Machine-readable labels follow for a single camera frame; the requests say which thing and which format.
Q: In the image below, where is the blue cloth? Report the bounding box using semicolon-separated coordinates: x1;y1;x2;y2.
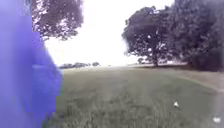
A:
0;0;65;128

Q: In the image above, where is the lone spreading tree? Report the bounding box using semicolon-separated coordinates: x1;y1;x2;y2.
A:
30;0;85;42

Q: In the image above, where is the large dark tree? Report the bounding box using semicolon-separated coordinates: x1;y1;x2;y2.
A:
166;0;224;73

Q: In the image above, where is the green grass field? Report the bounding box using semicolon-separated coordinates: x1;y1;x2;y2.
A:
42;64;224;128

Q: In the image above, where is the row of distant trees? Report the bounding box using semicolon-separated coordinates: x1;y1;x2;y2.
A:
58;61;101;70

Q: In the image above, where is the pale dirt path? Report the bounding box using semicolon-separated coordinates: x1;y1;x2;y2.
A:
178;69;224;94

